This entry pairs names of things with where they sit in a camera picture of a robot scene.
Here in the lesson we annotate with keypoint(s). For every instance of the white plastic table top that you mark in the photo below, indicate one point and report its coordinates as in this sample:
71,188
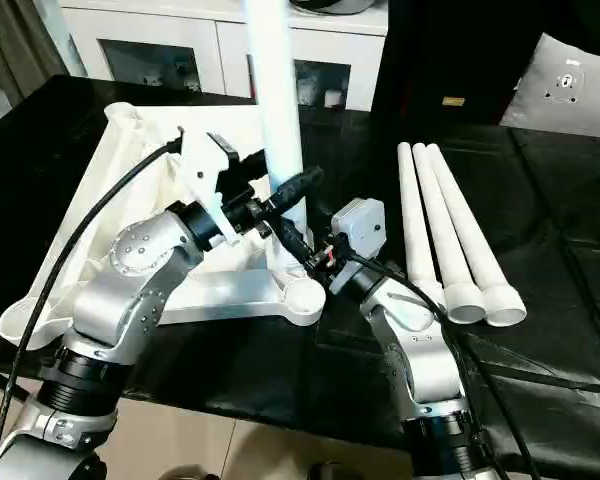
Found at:
240,295

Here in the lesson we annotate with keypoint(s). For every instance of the white plastic table leg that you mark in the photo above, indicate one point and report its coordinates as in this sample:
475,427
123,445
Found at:
275,75
418,225
442,225
467,225

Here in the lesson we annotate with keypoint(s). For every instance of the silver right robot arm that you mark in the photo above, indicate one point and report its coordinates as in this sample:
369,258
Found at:
420,350

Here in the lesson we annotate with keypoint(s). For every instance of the white glass-door cabinet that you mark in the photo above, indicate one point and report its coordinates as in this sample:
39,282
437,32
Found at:
220,45

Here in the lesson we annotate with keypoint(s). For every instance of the black work mat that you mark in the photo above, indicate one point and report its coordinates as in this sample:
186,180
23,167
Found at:
280,375

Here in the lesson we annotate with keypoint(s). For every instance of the dark grey round device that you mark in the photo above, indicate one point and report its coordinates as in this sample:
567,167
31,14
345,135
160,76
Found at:
330,6

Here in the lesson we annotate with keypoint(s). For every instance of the black box with gold label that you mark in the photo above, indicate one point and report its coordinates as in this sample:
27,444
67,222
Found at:
455,50

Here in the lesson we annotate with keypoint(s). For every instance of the dark right robot foot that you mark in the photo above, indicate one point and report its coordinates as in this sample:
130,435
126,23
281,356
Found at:
337,472

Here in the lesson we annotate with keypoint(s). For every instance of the dark robot foot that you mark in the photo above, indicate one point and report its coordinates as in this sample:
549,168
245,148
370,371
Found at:
190,474
337,472

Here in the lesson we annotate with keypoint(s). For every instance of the dark left robot foot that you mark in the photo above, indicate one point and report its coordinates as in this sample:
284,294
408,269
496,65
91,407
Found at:
190,474

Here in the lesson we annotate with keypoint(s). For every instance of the beige curtain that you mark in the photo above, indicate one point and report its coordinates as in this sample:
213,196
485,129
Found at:
15,50

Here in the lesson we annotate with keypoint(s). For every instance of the grey cushion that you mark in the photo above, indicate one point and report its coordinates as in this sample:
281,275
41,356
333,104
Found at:
570,110

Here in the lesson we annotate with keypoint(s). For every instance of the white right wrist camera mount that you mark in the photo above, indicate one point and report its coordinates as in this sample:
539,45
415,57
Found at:
360,225

